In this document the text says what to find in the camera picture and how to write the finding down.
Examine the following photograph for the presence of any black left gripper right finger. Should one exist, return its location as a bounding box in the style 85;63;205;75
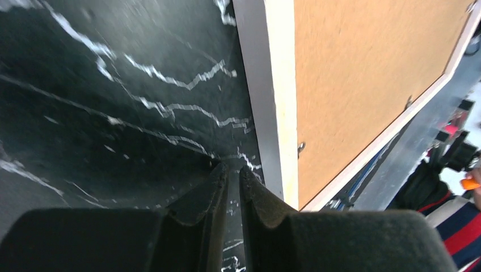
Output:
239;167;457;271

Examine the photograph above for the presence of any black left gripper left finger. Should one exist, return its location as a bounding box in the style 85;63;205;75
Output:
1;163;228;271

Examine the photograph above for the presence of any brown cardboard backing board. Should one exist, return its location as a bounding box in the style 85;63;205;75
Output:
294;1;480;210

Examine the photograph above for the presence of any light wooden picture frame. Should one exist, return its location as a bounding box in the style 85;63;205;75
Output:
233;1;480;211

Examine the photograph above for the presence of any person in striped shirt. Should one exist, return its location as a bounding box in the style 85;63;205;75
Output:
387;131;481;272

